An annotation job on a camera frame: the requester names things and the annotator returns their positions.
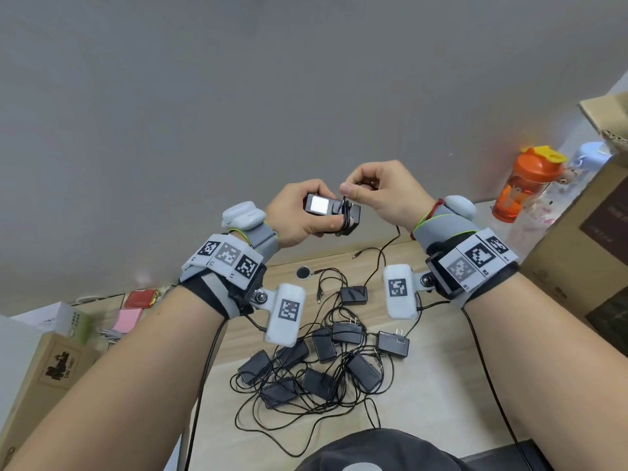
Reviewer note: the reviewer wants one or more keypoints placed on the grey wrist marker band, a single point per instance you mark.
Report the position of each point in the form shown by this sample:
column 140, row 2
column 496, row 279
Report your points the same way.
column 228, row 259
column 471, row 259

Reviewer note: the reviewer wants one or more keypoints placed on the open cardboard box flap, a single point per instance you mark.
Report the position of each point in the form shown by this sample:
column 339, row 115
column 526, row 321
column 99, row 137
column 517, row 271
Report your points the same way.
column 606, row 117

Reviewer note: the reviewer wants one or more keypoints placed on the red flat packet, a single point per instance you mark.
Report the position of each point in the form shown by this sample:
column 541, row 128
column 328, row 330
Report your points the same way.
column 142, row 298

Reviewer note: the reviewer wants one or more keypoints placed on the pile of black power adapters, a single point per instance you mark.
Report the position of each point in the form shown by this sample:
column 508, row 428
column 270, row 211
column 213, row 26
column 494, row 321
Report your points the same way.
column 324, row 345

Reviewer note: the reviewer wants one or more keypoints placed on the small white green carton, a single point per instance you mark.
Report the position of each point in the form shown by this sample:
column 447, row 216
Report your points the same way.
column 72, row 322

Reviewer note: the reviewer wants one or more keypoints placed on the person's left forearm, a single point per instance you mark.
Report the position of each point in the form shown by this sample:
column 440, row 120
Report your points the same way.
column 122, row 382

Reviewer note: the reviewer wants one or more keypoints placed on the grey right wrist marker band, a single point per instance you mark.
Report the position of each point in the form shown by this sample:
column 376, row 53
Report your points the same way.
column 471, row 259

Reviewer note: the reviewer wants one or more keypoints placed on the cardboard box with black print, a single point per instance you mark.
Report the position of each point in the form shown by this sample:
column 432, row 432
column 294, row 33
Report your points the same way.
column 44, row 382

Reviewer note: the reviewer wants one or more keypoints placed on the black charger with white label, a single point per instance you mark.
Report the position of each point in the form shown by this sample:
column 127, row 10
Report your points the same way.
column 321, row 205

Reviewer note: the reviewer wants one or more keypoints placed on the person's left thumb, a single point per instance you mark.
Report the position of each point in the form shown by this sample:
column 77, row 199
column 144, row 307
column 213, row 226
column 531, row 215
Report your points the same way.
column 329, row 225

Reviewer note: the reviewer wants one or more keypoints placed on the flat black object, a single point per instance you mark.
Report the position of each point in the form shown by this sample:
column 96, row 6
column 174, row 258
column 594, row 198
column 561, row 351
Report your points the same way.
column 505, row 458

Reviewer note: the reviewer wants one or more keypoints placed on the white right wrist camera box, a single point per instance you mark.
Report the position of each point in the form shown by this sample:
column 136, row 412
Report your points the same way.
column 400, row 289

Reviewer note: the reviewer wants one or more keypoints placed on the large brown cardboard box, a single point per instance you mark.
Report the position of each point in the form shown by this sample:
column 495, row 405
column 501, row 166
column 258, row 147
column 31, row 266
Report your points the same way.
column 584, row 250

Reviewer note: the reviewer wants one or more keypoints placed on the small round black-rimmed disc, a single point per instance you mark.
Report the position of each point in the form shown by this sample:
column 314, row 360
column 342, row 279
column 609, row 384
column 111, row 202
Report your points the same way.
column 304, row 273

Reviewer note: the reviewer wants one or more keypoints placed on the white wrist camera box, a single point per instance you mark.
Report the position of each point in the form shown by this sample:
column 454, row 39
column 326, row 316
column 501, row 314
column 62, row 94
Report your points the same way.
column 400, row 289
column 287, row 313

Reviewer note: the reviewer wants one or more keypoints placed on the person's right thumb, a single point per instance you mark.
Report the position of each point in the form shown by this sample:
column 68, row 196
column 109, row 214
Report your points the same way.
column 357, row 193

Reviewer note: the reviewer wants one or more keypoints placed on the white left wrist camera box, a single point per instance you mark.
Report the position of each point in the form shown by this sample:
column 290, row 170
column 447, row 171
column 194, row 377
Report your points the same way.
column 287, row 313

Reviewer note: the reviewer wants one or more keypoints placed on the person's left hand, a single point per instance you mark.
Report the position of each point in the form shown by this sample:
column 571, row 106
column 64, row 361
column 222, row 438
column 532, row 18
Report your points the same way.
column 287, row 215

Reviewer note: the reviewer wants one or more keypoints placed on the person's dark shirt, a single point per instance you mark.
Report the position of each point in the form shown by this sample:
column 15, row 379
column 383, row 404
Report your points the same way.
column 378, row 451

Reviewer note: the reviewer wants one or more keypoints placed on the orange bottle with yellow lid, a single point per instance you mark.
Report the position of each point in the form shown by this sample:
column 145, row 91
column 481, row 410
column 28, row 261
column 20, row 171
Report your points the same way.
column 522, row 191

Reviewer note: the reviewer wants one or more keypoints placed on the white left wrist tracker puck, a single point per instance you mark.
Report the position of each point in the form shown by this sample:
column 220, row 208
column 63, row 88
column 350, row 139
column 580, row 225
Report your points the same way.
column 240, row 215

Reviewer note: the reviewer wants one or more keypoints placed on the person's right forearm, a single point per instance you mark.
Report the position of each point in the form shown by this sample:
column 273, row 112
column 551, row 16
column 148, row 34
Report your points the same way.
column 544, row 358

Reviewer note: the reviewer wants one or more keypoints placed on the white wrist tracker puck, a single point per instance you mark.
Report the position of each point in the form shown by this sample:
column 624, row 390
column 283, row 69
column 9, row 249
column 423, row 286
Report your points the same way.
column 240, row 215
column 461, row 206

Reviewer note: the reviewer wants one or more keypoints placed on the person's right hand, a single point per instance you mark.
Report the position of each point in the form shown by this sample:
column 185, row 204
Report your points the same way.
column 397, row 193

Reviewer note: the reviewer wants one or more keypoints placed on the grey left wrist marker band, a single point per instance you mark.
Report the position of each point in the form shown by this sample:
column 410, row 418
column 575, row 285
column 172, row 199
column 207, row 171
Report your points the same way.
column 228, row 259

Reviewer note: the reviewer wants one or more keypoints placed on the white right wrist tracker puck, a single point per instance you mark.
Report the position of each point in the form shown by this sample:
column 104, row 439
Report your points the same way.
column 461, row 206

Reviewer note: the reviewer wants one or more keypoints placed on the pink flat packet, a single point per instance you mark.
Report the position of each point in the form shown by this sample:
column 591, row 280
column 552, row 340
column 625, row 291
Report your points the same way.
column 126, row 320

